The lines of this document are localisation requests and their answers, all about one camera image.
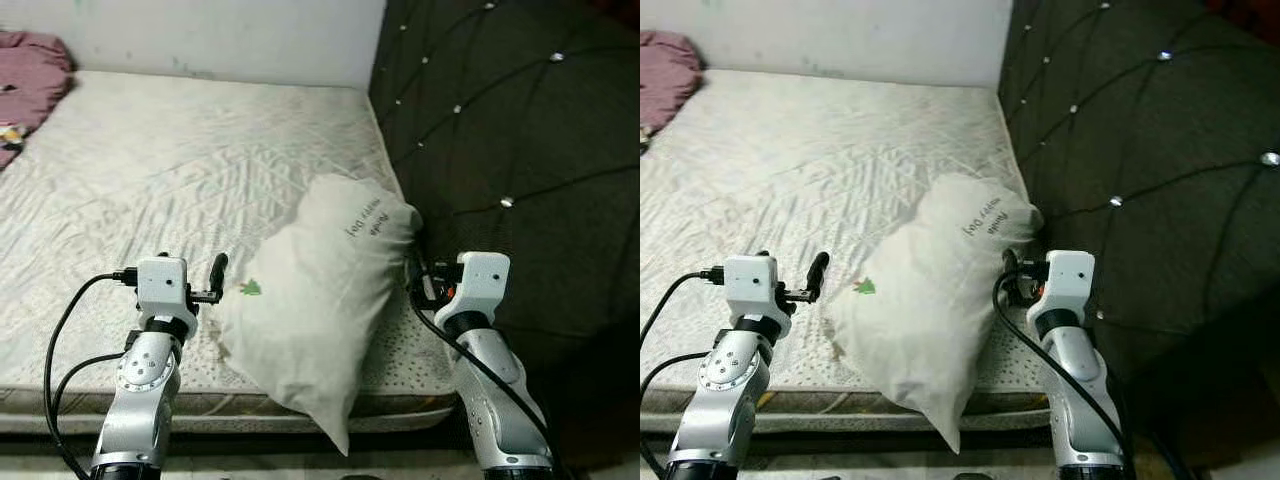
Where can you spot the pink cartoon print blanket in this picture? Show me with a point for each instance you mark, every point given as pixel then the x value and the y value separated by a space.
pixel 30 80
pixel 665 80

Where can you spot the grey bed base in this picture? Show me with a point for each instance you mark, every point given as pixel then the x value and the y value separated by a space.
pixel 200 422
pixel 850 422

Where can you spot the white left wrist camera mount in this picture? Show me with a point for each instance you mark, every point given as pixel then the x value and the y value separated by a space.
pixel 750 283
pixel 162 285

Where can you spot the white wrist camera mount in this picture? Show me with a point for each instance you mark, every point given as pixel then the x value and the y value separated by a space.
pixel 750 283
pixel 485 280
pixel 162 285
pixel 1070 278

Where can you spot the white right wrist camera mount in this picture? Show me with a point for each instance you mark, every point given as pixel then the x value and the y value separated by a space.
pixel 485 280
pixel 1070 278

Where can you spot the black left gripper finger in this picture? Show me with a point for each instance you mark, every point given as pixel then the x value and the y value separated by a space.
pixel 818 270
pixel 218 270

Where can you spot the white pillow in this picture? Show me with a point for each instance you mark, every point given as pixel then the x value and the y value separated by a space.
pixel 320 290
pixel 930 300

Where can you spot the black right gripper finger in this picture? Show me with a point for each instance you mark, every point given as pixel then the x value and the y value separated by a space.
pixel 413 275
pixel 1010 270

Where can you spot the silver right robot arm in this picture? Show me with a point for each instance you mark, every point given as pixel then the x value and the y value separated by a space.
pixel 1080 390
pixel 495 390

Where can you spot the white quilted mattress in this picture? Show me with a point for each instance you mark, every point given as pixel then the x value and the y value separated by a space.
pixel 800 170
pixel 150 170

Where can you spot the dark tufted headboard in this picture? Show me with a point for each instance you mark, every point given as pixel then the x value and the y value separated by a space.
pixel 520 120
pixel 1150 120

